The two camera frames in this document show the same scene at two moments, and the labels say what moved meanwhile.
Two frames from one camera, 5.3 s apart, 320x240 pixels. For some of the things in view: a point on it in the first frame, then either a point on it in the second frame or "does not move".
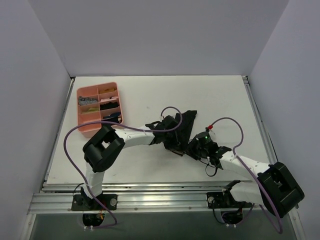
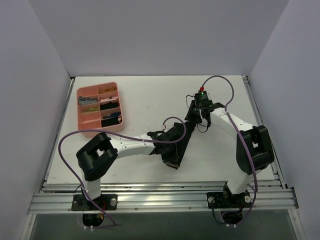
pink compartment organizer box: (98, 103) does not move
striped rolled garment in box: (85, 101) does not move
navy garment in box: (115, 115) does not move
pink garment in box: (111, 98) does not move
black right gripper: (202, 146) to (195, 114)
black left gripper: (179, 128) to (173, 153)
